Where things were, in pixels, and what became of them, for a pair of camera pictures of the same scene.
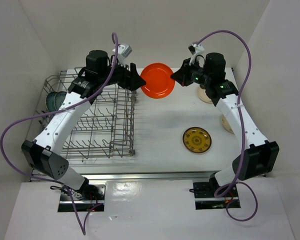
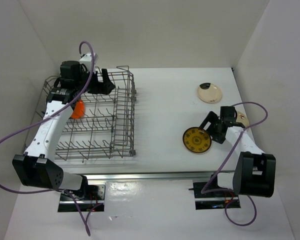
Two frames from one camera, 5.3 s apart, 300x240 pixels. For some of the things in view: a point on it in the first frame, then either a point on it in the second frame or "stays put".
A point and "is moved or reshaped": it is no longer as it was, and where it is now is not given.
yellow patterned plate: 197,139 stays put
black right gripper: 182,75 -> 213,118
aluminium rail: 175,176 stays put
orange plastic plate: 159,83 is moved or reshaped
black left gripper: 131,80 -> 105,87
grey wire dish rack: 108,131 stays put
